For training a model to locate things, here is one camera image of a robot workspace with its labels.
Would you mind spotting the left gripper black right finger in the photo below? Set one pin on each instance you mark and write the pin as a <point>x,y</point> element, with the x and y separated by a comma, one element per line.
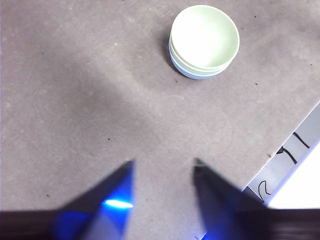
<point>237,220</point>

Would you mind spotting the blue ribbed bowl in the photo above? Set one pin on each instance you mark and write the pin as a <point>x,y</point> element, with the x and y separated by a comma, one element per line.
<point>197,75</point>

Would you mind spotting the grey table edge strip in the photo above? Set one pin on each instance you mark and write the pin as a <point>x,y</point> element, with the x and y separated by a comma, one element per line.
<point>277,172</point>

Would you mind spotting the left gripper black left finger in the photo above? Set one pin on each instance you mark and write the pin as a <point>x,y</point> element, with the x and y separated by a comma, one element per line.
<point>75,222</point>

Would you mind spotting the pale green ribbed bowl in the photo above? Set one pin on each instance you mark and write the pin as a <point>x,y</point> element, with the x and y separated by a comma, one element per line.
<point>205,35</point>
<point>176,57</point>

